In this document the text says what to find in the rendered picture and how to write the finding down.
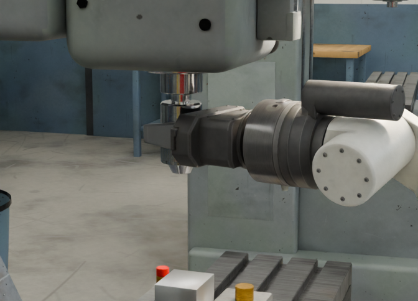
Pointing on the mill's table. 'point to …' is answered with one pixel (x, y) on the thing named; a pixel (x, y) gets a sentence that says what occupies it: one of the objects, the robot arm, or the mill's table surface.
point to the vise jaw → (229, 294)
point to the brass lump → (244, 292)
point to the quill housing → (163, 28)
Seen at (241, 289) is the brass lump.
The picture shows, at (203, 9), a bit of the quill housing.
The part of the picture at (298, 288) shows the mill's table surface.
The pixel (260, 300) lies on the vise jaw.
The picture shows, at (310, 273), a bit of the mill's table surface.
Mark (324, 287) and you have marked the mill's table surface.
